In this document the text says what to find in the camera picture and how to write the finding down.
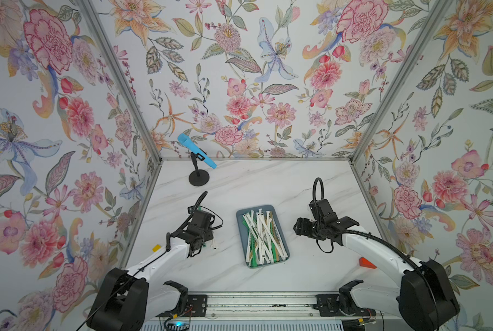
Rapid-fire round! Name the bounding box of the blue-grey storage tray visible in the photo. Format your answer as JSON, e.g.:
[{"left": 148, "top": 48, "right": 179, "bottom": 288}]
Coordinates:
[{"left": 235, "top": 205, "right": 290, "bottom": 269}]

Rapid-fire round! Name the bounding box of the green straw group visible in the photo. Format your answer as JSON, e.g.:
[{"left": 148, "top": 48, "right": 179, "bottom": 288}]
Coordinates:
[{"left": 246, "top": 230, "right": 258, "bottom": 268}]

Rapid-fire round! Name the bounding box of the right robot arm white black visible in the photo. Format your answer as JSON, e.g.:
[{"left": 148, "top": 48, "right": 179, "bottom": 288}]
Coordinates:
[{"left": 293, "top": 199, "right": 460, "bottom": 330}]

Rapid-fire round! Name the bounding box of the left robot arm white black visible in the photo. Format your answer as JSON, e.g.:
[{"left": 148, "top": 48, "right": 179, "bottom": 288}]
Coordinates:
[{"left": 82, "top": 206, "right": 222, "bottom": 330}]

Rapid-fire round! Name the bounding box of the black round microphone stand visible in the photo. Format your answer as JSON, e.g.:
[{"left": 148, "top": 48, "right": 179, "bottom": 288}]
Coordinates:
[{"left": 189, "top": 152, "right": 210, "bottom": 187}]

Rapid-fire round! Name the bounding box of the red block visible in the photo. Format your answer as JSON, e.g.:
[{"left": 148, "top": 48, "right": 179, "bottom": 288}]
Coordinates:
[{"left": 359, "top": 257, "right": 377, "bottom": 270}]

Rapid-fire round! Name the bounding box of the blue microphone on stand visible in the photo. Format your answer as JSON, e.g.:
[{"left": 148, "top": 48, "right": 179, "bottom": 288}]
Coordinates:
[{"left": 178, "top": 134, "right": 217, "bottom": 169}]

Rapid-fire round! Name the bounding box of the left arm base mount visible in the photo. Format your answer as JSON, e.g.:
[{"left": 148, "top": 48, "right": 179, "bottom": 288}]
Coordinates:
[{"left": 157, "top": 294, "right": 208, "bottom": 318}]

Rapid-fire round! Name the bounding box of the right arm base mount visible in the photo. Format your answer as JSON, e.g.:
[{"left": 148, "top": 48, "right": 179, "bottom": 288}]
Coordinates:
[{"left": 313, "top": 294, "right": 376, "bottom": 318}]

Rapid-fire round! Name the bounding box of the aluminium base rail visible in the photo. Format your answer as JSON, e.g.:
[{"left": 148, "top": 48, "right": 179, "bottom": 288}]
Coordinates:
[{"left": 84, "top": 292, "right": 433, "bottom": 321}]

